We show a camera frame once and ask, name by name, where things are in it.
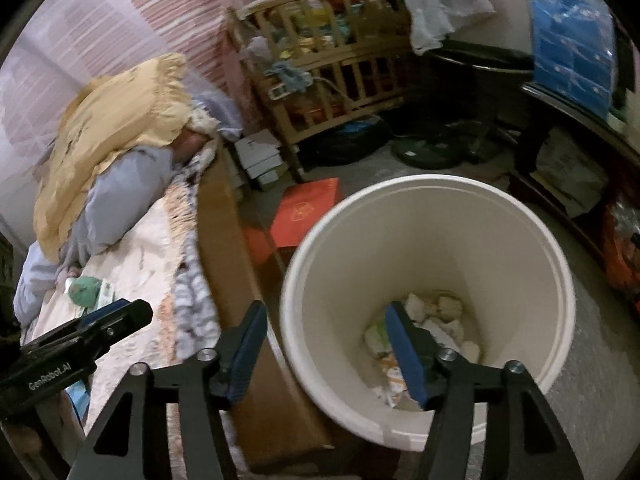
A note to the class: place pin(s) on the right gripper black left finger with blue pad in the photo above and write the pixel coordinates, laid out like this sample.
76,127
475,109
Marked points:
213,380

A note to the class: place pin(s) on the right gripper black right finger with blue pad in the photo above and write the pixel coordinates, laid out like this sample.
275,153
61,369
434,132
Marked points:
443,382

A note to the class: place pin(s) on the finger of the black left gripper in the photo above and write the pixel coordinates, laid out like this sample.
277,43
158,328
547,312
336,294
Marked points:
52,362

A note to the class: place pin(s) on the teal wrapper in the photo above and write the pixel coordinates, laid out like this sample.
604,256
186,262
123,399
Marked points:
84,291

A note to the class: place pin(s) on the white orange snack bag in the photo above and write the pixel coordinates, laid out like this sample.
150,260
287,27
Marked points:
391,388

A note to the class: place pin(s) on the green white tissue pack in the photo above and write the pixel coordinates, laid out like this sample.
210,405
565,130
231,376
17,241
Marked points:
376,340

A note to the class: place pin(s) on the cream plastic trash bin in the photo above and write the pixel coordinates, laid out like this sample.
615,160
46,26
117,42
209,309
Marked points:
419,235

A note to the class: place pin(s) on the pink floral bed blanket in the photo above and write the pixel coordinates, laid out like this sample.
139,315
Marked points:
157,261

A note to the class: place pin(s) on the grey-blue pillow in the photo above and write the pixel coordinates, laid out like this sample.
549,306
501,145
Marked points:
118,199

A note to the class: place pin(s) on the red gift box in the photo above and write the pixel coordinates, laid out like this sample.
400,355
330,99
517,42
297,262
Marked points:
300,208

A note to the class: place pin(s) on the black fan base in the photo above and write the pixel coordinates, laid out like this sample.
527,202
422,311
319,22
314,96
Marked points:
427,156

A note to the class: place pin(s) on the stacked white boxes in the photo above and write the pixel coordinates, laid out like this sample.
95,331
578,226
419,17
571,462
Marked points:
260,156

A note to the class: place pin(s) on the orange plastic bag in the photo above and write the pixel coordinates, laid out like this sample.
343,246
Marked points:
620,246

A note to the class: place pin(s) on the dark wooden shelf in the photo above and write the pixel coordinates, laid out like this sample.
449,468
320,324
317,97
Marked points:
544,112

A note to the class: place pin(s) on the yellow ruffled pillow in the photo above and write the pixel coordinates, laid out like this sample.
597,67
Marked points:
146,105

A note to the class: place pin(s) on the wooden baby crib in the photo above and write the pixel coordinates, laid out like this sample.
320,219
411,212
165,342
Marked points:
316,65

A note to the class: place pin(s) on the blue plastic wrapped package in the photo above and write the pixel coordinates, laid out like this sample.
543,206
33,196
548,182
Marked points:
574,51

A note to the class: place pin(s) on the wooden bed frame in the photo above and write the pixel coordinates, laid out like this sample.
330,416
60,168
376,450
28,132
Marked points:
273,419

